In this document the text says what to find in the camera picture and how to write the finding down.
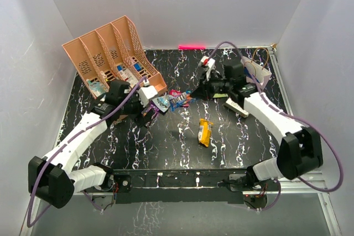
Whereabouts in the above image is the yellow snack bar packet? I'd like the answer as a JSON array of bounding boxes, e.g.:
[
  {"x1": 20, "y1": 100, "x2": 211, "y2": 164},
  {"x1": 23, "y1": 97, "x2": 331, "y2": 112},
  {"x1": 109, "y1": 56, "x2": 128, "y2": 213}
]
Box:
[{"x1": 197, "y1": 118, "x2": 214, "y2": 148}]

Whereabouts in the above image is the green snack packet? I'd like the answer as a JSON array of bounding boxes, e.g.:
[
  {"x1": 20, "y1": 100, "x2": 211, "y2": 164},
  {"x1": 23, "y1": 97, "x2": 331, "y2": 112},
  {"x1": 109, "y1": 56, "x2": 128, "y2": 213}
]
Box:
[{"x1": 213, "y1": 93, "x2": 228, "y2": 98}]

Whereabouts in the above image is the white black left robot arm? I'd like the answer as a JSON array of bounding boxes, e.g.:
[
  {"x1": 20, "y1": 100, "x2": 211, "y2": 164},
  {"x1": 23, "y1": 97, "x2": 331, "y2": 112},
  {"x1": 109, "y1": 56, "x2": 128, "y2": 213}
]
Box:
[{"x1": 28, "y1": 78, "x2": 158, "y2": 208}]

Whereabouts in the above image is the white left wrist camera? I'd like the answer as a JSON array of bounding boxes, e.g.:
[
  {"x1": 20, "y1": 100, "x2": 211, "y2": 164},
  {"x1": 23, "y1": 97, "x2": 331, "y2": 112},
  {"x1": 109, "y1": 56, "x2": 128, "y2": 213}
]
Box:
[{"x1": 137, "y1": 80, "x2": 158, "y2": 107}]

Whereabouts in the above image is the aluminium frame rail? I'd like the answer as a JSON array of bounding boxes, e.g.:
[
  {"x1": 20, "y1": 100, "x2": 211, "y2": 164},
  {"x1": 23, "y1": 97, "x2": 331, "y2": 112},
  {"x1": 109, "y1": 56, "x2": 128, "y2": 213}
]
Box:
[{"x1": 19, "y1": 45, "x2": 341, "y2": 236}]

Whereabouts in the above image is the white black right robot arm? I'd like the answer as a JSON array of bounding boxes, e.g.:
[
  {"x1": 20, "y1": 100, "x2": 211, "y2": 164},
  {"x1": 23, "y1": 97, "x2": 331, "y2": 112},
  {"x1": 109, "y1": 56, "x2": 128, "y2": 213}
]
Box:
[{"x1": 191, "y1": 59, "x2": 323, "y2": 190}]

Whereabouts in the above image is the blue eraser block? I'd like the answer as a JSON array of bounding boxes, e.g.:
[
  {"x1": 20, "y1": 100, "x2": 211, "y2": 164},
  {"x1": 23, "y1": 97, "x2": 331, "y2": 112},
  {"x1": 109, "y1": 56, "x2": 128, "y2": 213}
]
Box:
[{"x1": 133, "y1": 63, "x2": 142, "y2": 72}]

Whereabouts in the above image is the white red cardboard box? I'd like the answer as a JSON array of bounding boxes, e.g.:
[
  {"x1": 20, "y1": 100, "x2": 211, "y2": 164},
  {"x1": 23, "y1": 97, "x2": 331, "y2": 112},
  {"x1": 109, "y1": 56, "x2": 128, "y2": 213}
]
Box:
[{"x1": 224, "y1": 97, "x2": 249, "y2": 118}]

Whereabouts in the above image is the purple brown M&M's packet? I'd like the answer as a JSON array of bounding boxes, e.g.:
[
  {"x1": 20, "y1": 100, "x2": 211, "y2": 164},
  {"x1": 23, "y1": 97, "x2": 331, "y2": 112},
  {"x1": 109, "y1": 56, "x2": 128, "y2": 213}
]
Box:
[{"x1": 142, "y1": 103, "x2": 160, "y2": 119}]

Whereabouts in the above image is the light blue Himalaya snack packet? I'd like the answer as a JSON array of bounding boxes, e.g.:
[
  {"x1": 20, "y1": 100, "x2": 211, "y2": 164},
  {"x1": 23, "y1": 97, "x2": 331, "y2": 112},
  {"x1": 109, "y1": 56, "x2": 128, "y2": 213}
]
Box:
[{"x1": 152, "y1": 95, "x2": 170, "y2": 113}]

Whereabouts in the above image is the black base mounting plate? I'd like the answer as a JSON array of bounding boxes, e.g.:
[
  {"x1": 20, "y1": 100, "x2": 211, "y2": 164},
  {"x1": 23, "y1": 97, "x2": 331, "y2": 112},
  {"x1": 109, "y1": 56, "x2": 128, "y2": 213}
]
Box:
[{"x1": 82, "y1": 168, "x2": 280, "y2": 205}]

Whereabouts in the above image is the white printed paper packet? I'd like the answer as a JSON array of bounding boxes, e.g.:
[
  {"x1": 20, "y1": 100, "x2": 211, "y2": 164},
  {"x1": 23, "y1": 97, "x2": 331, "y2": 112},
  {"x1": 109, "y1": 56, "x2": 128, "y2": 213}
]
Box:
[{"x1": 117, "y1": 65, "x2": 138, "y2": 87}]

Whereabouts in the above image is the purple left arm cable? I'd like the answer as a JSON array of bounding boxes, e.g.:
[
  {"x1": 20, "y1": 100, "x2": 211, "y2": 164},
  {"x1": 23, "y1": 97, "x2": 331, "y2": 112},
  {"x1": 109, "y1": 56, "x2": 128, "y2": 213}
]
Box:
[{"x1": 26, "y1": 77, "x2": 149, "y2": 228}]

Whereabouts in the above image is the red snack packet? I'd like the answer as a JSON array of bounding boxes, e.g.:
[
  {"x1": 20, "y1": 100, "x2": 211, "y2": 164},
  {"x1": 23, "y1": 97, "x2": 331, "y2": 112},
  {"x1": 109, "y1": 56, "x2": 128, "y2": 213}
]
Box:
[{"x1": 169, "y1": 90, "x2": 182, "y2": 99}]

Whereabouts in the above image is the peach plastic desk organizer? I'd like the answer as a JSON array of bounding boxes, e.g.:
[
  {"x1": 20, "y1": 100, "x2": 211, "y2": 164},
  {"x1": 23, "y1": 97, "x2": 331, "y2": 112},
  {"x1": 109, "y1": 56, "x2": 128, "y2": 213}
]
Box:
[{"x1": 62, "y1": 15, "x2": 168, "y2": 96}]

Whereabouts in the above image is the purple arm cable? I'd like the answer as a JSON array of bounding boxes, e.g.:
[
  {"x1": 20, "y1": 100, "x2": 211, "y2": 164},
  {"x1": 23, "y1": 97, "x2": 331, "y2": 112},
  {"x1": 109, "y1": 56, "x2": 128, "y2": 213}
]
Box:
[
  {"x1": 209, "y1": 41, "x2": 343, "y2": 212},
  {"x1": 26, "y1": 77, "x2": 149, "y2": 228}
]

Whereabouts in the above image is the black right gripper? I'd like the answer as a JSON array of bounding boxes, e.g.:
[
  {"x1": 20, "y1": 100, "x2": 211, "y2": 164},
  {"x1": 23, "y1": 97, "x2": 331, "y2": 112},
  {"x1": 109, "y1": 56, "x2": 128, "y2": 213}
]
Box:
[{"x1": 190, "y1": 70, "x2": 233, "y2": 102}]

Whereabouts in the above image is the blue correction tape blister pack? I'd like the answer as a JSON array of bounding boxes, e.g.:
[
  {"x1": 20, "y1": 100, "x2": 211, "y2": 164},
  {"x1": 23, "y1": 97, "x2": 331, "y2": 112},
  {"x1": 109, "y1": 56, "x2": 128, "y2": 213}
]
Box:
[{"x1": 86, "y1": 78, "x2": 106, "y2": 98}]

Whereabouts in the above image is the blue M&M's packet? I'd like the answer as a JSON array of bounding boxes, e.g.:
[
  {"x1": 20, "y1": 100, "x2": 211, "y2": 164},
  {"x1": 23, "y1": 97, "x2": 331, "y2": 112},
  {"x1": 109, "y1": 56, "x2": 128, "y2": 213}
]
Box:
[{"x1": 169, "y1": 91, "x2": 192, "y2": 111}]

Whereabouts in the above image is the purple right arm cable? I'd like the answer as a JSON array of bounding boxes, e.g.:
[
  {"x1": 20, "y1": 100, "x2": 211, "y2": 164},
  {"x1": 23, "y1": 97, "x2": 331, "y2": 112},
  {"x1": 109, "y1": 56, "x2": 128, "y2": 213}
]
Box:
[{"x1": 209, "y1": 41, "x2": 343, "y2": 212}]

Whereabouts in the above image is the pink red marker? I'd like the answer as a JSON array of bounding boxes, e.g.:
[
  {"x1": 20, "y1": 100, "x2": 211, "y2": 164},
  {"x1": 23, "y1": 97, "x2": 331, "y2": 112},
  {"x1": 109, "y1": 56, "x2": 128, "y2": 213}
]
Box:
[{"x1": 178, "y1": 45, "x2": 206, "y2": 50}]

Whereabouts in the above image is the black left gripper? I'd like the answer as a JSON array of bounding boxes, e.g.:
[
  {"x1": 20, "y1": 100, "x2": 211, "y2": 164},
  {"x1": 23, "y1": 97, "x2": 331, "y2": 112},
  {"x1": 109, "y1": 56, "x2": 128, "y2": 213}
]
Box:
[{"x1": 119, "y1": 86, "x2": 154, "y2": 127}]

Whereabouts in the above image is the blue Burts chips bag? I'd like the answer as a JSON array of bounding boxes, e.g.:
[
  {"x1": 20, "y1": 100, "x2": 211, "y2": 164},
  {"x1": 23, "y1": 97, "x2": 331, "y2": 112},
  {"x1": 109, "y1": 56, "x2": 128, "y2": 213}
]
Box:
[{"x1": 244, "y1": 65, "x2": 259, "y2": 83}]

